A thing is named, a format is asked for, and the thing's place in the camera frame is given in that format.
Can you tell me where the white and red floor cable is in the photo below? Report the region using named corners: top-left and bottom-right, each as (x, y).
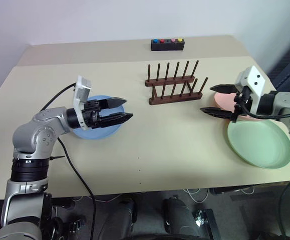
top-left (71, 193), bottom-right (122, 204)

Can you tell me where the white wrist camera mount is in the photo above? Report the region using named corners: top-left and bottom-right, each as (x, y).
top-left (234, 65), bottom-right (269, 115)
top-left (72, 75), bottom-right (93, 132)

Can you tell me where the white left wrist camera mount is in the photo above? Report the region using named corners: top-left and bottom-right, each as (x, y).
top-left (72, 75), bottom-right (93, 132)

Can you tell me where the blue plate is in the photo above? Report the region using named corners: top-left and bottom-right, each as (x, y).
top-left (72, 94), bottom-right (125, 141)

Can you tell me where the grey-green rounded shape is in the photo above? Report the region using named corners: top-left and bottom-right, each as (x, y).
top-left (161, 196), bottom-right (198, 238)

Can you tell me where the black metal foot plate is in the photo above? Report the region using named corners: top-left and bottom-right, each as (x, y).
top-left (203, 208), bottom-right (222, 240)

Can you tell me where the green plate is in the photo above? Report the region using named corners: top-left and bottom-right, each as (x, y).
top-left (226, 117), bottom-right (290, 170)

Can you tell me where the caster wheel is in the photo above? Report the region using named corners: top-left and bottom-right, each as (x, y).
top-left (193, 209), bottom-right (206, 227)

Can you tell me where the brown wooden dish rack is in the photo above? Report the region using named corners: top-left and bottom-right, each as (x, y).
top-left (144, 59), bottom-right (209, 106)

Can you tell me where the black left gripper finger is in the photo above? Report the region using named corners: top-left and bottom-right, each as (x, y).
top-left (99, 112), bottom-right (134, 129)
top-left (99, 97), bottom-right (127, 111)

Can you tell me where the pink plate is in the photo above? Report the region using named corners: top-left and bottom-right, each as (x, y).
top-left (214, 91), bottom-right (263, 123)

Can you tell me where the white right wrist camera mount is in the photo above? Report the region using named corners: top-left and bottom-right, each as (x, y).
top-left (234, 65), bottom-right (269, 115)

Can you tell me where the black button box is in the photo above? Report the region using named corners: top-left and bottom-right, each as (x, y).
top-left (151, 37), bottom-right (185, 52)

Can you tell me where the black box under table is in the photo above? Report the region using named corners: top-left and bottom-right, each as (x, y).
top-left (209, 185), bottom-right (256, 196)

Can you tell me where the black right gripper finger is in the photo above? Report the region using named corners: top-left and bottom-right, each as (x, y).
top-left (199, 106), bottom-right (234, 121)
top-left (209, 84), bottom-right (236, 95)

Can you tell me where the dark rounded shape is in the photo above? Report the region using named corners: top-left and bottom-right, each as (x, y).
top-left (109, 196), bottom-right (138, 238)

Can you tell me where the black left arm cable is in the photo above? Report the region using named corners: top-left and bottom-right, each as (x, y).
top-left (40, 83), bottom-right (97, 240)

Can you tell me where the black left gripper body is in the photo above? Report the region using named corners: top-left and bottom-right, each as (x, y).
top-left (82, 99), bottom-right (108, 130)

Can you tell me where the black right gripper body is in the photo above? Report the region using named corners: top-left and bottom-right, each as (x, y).
top-left (230, 85), bottom-right (252, 124)

